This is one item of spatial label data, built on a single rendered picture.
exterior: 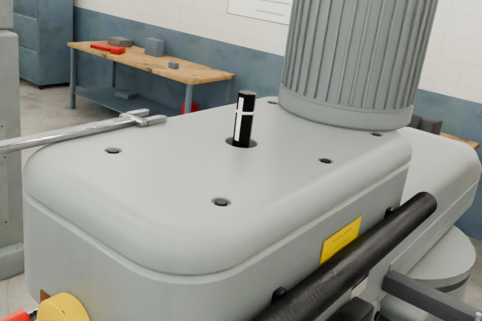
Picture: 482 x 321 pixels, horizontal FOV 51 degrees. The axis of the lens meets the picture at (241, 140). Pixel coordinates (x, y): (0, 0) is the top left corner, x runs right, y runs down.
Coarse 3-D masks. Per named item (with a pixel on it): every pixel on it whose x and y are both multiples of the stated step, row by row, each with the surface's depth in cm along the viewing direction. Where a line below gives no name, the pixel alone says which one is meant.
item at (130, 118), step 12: (144, 108) 64; (108, 120) 58; (120, 120) 58; (132, 120) 59; (144, 120) 59; (156, 120) 61; (48, 132) 52; (60, 132) 52; (72, 132) 53; (84, 132) 54; (96, 132) 55; (0, 144) 48; (12, 144) 48; (24, 144) 49; (36, 144) 50
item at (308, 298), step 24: (384, 216) 66; (408, 216) 65; (360, 240) 57; (384, 240) 58; (336, 264) 52; (360, 264) 53; (312, 288) 47; (336, 288) 49; (264, 312) 44; (288, 312) 44; (312, 312) 46
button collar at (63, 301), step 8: (56, 296) 45; (64, 296) 45; (72, 296) 45; (40, 304) 45; (48, 304) 44; (56, 304) 44; (64, 304) 44; (72, 304) 44; (80, 304) 44; (40, 312) 45; (48, 312) 44; (56, 312) 43; (64, 312) 43; (72, 312) 43; (80, 312) 44; (40, 320) 46; (48, 320) 45; (56, 320) 44; (64, 320) 43; (72, 320) 43; (80, 320) 43; (88, 320) 44
